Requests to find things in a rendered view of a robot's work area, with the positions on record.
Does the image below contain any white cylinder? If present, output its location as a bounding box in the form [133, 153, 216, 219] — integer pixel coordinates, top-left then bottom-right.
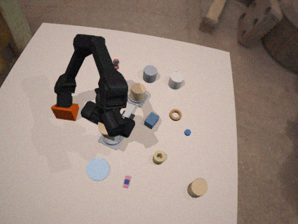
[168, 72, 184, 90]

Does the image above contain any tan roll of tape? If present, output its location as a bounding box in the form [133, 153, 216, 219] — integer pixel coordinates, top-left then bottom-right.
[152, 150, 166, 165]

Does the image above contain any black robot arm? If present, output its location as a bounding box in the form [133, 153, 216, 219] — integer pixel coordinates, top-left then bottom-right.
[54, 34, 128, 137]

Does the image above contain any red toy car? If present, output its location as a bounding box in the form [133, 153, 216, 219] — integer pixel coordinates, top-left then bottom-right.
[113, 59, 118, 69]

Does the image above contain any brown ring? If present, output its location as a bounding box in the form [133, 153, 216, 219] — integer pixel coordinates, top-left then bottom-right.
[169, 109, 182, 121]

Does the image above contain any pink eraser with blue sleeve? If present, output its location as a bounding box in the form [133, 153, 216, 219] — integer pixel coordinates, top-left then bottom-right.
[123, 176, 131, 188]

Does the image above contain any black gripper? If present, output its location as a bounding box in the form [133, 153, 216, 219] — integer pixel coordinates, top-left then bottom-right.
[81, 101, 135, 138]

